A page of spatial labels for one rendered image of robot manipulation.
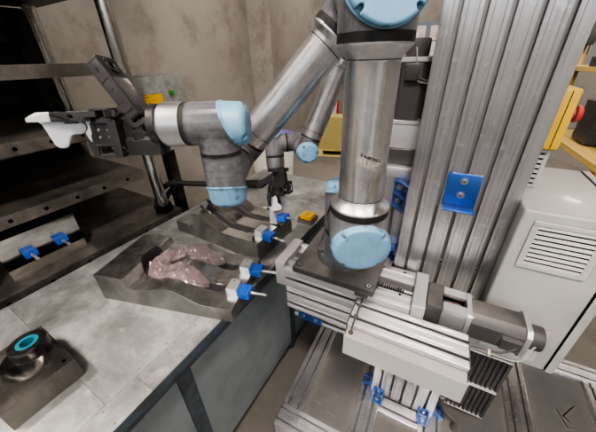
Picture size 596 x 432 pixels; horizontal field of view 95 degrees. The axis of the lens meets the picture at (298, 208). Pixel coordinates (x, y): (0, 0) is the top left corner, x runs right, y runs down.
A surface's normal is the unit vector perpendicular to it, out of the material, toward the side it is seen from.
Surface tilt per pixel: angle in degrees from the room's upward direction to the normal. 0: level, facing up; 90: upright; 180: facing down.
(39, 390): 90
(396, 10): 83
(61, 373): 90
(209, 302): 0
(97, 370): 0
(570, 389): 0
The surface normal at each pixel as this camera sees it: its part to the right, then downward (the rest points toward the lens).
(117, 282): -0.22, 0.47
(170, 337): -0.03, -0.88
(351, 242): -0.02, 0.59
